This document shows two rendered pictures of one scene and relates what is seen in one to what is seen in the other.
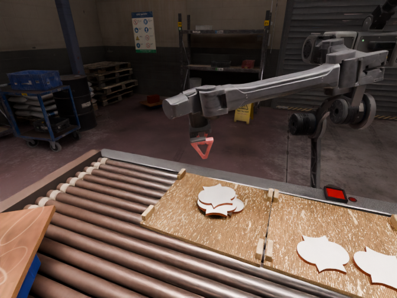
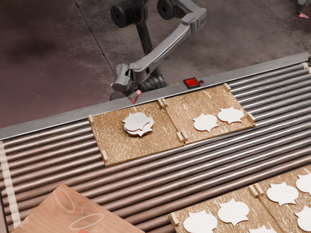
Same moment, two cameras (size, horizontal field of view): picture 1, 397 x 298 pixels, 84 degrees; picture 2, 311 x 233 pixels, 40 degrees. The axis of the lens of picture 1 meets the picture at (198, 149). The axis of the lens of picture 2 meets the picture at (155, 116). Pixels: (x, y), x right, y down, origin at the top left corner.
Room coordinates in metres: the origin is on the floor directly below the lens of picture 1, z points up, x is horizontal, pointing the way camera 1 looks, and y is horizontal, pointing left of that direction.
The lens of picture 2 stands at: (-0.52, 0.94, 2.49)
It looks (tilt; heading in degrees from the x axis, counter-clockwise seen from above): 44 degrees down; 316
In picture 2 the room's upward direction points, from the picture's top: 2 degrees clockwise
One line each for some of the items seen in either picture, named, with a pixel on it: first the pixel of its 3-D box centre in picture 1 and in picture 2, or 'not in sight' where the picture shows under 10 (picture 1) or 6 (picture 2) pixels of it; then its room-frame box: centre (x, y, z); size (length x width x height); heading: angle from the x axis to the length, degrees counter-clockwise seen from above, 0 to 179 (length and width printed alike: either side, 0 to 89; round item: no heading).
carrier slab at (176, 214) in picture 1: (212, 207); (134, 131); (0.65, -0.05, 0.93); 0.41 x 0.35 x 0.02; 68
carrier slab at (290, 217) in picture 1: (335, 240); (206, 113); (0.49, -0.44, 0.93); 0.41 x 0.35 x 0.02; 69
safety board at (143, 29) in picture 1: (143, 33); not in sight; (6.19, 1.36, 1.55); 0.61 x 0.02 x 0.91; 69
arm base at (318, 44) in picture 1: (326, 50); not in sight; (1.09, -0.58, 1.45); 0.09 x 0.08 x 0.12; 89
